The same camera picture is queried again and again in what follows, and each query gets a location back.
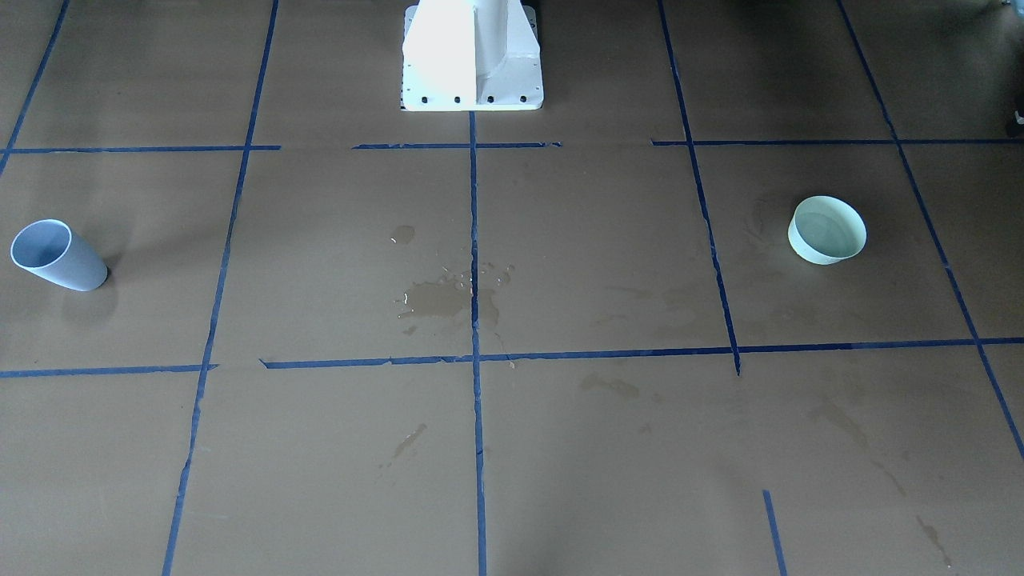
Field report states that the mint green bowl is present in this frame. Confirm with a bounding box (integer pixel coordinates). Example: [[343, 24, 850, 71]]
[[787, 194, 867, 266]]

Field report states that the light blue plastic cup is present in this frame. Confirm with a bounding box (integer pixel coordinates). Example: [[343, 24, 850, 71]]
[[10, 219, 109, 292]]

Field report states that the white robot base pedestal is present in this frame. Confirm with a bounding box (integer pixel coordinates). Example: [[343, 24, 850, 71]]
[[400, 1, 545, 112]]

